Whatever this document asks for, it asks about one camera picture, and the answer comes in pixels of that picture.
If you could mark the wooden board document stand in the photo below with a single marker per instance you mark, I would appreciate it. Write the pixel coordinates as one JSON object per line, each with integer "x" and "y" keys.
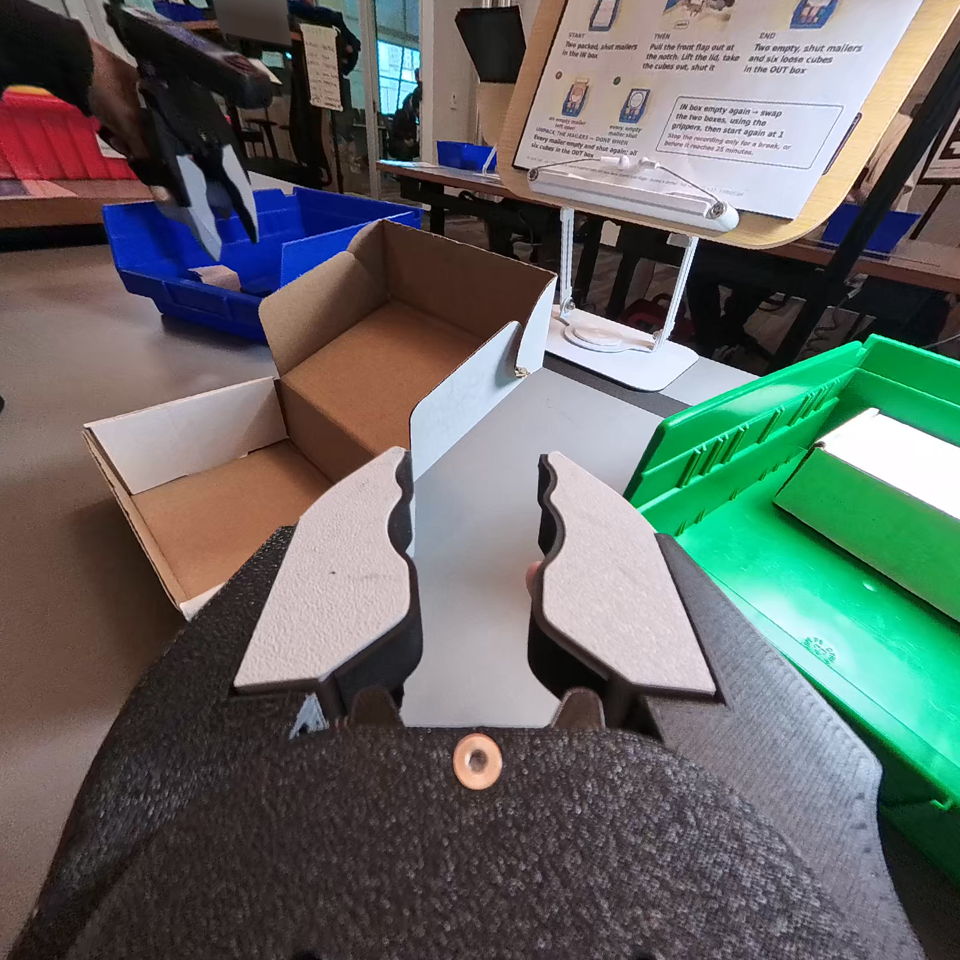
{"x": 622, "y": 352}

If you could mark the red plastic crate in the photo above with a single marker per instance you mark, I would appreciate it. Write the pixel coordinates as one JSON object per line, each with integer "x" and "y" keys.
{"x": 52, "y": 142}

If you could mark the red backpack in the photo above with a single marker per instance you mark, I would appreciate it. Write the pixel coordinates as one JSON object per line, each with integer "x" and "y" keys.
{"x": 652, "y": 315}

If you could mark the printed instruction sheet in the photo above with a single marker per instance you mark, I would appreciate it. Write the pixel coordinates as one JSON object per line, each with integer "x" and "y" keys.
{"x": 712, "y": 90}

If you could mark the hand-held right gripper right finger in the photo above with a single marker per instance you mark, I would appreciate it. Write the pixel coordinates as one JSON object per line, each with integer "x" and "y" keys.
{"x": 615, "y": 592}

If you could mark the grey desk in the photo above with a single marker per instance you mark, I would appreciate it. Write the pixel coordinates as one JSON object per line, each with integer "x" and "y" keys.
{"x": 60, "y": 525}

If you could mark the small blue plastic bin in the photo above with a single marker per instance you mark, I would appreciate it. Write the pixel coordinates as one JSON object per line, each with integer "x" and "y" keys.
{"x": 461, "y": 156}
{"x": 870, "y": 225}

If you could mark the person's right hand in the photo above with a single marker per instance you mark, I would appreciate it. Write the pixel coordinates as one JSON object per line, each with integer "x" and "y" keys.
{"x": 533, "y": 581}

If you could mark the green plastic bin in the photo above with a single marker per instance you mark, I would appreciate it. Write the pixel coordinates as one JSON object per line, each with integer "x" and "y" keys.
{"x": 787, "y": 615}

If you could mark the white paper sign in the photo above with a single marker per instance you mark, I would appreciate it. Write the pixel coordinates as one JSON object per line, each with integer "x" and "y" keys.
{"x": 322, "y": 67}

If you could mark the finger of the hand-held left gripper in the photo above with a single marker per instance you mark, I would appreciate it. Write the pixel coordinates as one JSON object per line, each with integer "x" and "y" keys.
{"x": 238, "y": 187}
{"x": 201, "y": 199}

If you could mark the black monitor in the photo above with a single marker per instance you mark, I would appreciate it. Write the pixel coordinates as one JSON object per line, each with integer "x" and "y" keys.
{"x": 487, "y": 45}

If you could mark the wooden table under crate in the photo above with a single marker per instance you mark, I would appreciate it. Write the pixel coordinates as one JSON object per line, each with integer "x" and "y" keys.
{"x": 60, "y": 206}

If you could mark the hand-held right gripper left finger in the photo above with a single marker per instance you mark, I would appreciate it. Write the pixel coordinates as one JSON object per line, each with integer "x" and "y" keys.
{"x": 330, "y": 592}

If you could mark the person's left hand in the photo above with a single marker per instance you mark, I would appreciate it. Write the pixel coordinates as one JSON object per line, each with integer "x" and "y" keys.
{"x": 124, "y": 112}

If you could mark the person's left forearm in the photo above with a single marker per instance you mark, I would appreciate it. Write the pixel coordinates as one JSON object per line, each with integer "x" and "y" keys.
{"x": 37, "y": 52}

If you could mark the white cardboard mailer box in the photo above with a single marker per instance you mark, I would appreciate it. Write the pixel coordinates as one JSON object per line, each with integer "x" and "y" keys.
{"x": 375, "y": 352}
{"x": 877, "y": 495}

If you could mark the wooden cube with blue mark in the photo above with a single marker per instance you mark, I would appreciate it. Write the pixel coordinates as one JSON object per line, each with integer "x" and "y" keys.
{"x": 216, "y": 277}

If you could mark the black slanted pole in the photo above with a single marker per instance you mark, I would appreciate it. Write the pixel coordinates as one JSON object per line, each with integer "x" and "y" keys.
{"x": 862, "y": 225}

